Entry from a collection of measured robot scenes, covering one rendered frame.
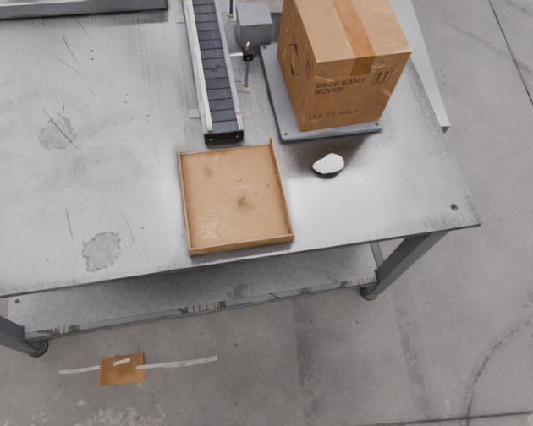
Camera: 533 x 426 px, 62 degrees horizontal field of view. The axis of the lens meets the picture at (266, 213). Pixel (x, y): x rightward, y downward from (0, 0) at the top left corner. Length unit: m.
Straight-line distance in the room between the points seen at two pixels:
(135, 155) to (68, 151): 0.18
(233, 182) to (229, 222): 0.12
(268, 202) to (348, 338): 0.95
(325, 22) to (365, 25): 0.10
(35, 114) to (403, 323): 1.59
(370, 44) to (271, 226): 0.50
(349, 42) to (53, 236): 0.86
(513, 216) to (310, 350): 1.22
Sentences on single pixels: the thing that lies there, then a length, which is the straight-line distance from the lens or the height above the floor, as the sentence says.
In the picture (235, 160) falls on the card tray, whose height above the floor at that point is 0.83.
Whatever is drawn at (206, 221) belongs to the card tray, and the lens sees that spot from 1.15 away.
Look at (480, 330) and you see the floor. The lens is 2.20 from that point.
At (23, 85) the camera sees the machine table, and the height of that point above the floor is 0.83.
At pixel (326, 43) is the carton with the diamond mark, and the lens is 1.13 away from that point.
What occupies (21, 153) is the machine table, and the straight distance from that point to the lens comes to 1.37.
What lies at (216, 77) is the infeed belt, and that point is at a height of 0.88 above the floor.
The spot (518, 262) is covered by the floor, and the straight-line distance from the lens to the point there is 2.40.
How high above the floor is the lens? 1.88
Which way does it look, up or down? 64 degrees down
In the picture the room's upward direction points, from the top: 10 degrees clockwise
